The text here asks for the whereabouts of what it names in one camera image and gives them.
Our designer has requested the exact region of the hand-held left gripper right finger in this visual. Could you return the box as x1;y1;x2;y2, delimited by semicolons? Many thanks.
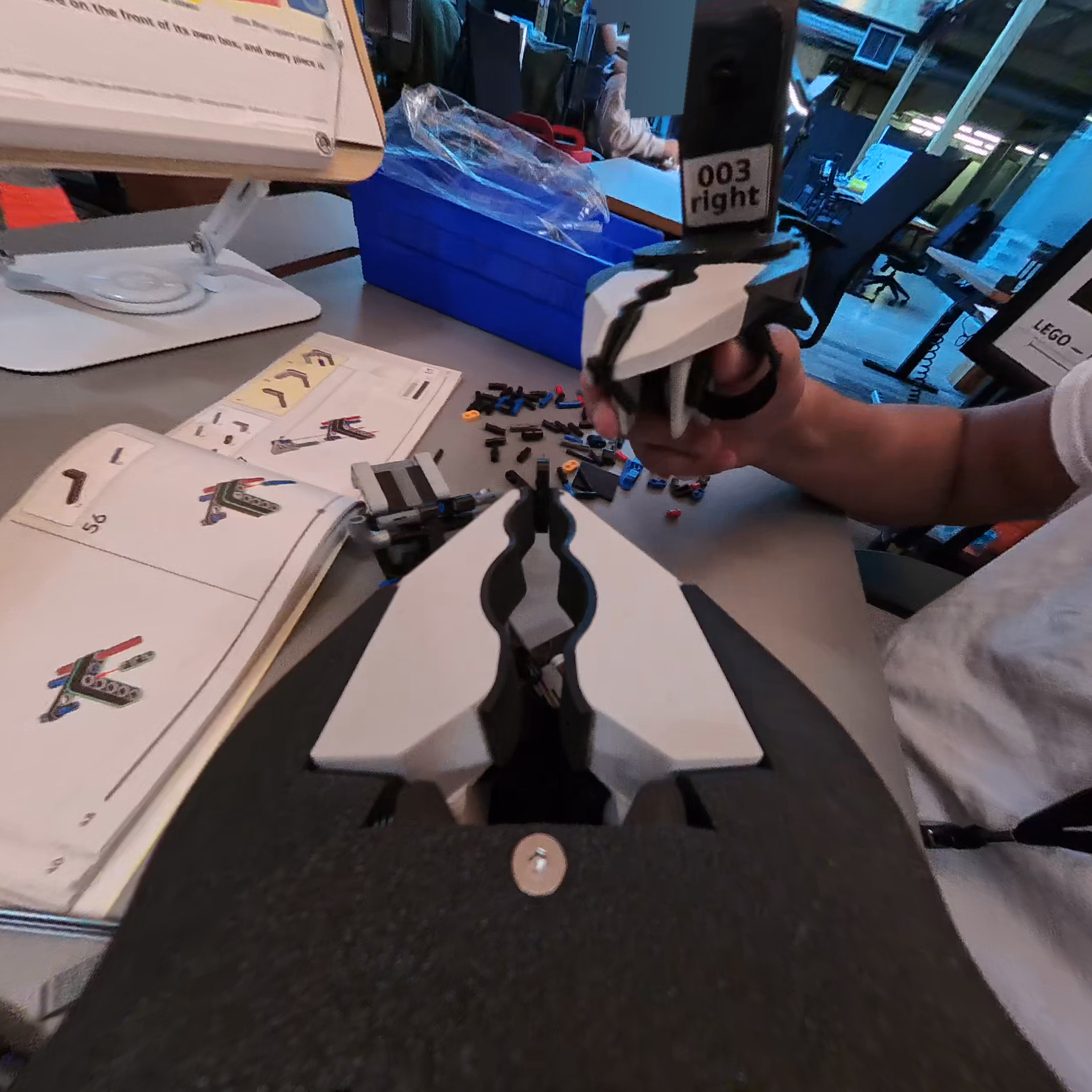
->
550;493;766;826

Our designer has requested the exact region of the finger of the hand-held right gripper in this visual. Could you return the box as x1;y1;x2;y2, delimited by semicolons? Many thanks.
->
597;260;769;385
582;268;684;385

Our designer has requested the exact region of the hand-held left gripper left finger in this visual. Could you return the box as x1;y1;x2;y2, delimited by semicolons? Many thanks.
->
309;489;539;826

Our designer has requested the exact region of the pile of small toy pins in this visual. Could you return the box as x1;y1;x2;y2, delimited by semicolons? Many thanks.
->
463;384;711;523

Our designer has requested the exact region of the person's right forearm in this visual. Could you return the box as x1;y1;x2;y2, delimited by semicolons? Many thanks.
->
789;375;1078;528

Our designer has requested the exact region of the person's right hand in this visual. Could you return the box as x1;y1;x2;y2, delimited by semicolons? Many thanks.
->
582;328;810;479

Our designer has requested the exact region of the blue plastic bin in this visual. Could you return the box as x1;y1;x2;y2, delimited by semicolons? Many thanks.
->
350;166;667;370

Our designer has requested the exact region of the toy chassis with grey motor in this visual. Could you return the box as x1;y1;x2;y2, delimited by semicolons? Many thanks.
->
348;452;506;583

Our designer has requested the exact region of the clear plastic bag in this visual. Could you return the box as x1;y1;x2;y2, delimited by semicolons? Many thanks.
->
384;82;612;254

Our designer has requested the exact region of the building instruction booklet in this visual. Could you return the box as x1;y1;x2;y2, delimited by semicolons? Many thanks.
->
0;331;464;933

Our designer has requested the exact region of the person's white shirt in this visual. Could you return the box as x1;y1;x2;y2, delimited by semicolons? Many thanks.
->
883;358;1092;1092

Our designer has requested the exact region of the black framed sign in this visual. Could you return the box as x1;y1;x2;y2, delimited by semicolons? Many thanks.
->
962;247;1092;395

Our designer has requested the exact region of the black lanyard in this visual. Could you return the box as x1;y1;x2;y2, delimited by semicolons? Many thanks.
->
920;789;1092;851

